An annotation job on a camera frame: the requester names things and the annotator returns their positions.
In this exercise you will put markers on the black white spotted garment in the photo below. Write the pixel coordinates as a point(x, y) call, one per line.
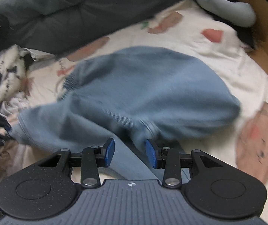
point(14, 82)

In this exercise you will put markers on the grey neck pillow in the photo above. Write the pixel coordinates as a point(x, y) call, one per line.
point(238, 13)

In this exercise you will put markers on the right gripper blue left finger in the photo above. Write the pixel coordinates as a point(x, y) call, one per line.
point(89, 160)

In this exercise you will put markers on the dark grey pillow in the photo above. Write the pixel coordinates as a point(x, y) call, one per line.
point(59, 26)

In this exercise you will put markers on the cream bear print bedsheet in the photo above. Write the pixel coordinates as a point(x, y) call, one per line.
point(195, 34)

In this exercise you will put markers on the blue denim pants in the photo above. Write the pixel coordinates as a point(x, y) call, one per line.
point(131, 95)

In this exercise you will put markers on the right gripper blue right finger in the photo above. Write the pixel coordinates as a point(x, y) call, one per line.
point(172, 162)

